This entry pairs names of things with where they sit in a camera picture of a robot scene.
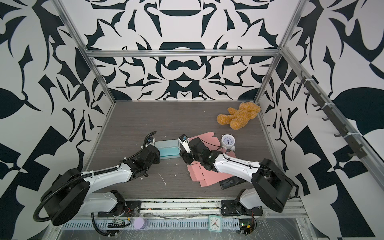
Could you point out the small electronics board left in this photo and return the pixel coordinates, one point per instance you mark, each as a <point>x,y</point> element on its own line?
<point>118,223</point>

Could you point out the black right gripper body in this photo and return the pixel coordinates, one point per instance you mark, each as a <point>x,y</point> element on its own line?
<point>190,158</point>

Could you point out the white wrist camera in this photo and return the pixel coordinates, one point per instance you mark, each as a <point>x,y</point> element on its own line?
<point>184,143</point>
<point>150,141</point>

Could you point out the teal square clock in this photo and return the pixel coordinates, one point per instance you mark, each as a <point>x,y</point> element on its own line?
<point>215,224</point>

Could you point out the black wall hook rack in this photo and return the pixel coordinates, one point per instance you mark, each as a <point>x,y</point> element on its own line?
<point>355,140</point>

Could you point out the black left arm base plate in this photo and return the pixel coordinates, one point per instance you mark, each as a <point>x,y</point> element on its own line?
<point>129,208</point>

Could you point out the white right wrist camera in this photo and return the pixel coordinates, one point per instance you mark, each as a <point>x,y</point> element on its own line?
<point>184,143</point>

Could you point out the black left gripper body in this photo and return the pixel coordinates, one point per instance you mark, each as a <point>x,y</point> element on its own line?
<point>156,161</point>

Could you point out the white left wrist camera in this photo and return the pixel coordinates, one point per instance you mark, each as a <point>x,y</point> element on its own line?
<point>150,141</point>

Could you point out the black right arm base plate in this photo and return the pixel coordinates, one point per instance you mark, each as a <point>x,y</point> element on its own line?
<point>231,208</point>

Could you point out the green circuit board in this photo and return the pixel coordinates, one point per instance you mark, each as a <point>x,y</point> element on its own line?
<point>247,228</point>

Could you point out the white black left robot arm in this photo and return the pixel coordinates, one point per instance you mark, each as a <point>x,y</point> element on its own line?
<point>76,193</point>

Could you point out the black remote control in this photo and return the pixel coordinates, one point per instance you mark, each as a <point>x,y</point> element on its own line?
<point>231,182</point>

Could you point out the purple round disc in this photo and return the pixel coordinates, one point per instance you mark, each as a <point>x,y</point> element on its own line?
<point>140,223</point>

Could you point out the brown teddy bear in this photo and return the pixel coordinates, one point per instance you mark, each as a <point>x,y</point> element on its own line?
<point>238,119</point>

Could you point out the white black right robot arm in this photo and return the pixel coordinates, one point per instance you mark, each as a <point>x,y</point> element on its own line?
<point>271,187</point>

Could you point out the white alarm clock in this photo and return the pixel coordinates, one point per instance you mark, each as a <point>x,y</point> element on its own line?
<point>228,142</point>

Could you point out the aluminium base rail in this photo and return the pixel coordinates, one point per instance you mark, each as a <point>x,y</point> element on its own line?
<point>193,208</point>

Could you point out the light blue paper box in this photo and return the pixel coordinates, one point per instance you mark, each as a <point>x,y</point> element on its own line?
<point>168,149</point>

